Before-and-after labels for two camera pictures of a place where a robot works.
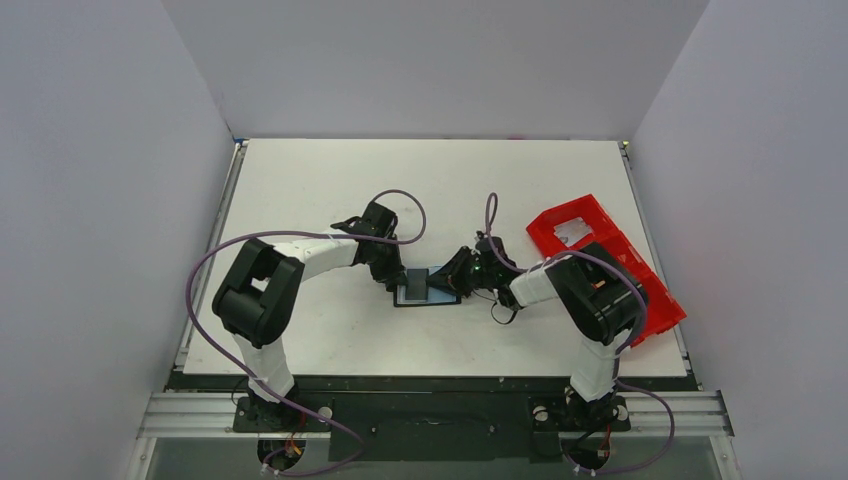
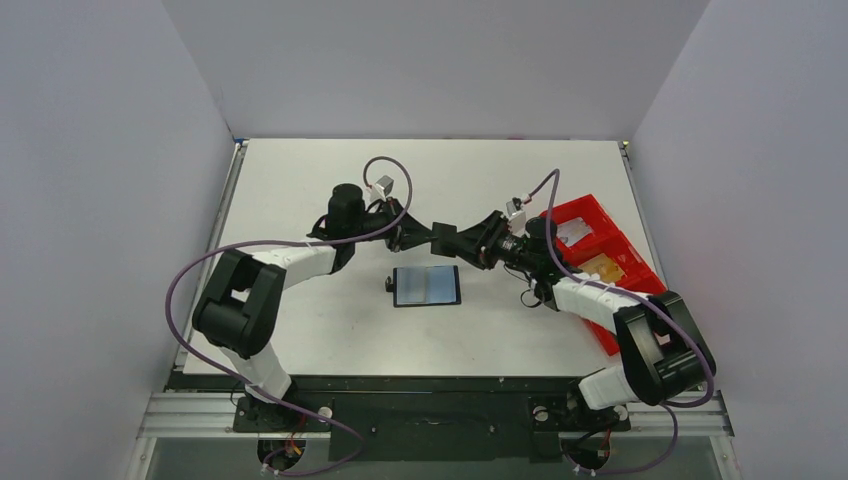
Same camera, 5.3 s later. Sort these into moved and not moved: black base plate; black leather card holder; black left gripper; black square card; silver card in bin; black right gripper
Moved: black left gripper; black square card; black right gripper
Not moved: black leather card holder; black base plate; silver card in bin
